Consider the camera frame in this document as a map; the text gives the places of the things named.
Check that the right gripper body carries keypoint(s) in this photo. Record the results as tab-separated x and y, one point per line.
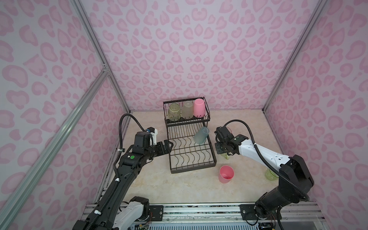
221	147

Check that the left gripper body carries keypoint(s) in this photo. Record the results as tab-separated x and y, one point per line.
158	150

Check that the pale green mug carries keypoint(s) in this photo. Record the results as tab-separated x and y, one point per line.
225	155

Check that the teal plastic cup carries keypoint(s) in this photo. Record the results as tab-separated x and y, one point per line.
201	136

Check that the bright green plastic cup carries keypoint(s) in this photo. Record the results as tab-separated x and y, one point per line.
174	112

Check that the pink plastic cup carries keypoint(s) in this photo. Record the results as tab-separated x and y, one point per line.
199	109

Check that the pale green textured cup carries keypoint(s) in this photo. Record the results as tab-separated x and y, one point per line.
187	110

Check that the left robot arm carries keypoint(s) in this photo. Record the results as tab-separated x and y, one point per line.
123	178

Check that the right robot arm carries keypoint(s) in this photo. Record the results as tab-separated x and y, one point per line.
294	178

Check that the pink cup front right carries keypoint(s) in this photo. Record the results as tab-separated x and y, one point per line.
226	173

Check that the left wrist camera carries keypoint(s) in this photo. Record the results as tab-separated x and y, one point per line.
153	135

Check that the black wire dish rack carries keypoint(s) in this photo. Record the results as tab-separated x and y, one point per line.
186	155

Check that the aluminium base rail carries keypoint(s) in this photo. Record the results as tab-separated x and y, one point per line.
226	216

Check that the aluminium frame post left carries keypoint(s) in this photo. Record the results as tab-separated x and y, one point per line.
87	25

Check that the aluminium frame post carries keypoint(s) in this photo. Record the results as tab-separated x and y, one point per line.
311	24
87	25

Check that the aluminium frame post right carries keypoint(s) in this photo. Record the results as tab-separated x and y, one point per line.
311	24

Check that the aluminium frame diagonal bar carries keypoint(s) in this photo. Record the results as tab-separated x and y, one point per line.
19	197

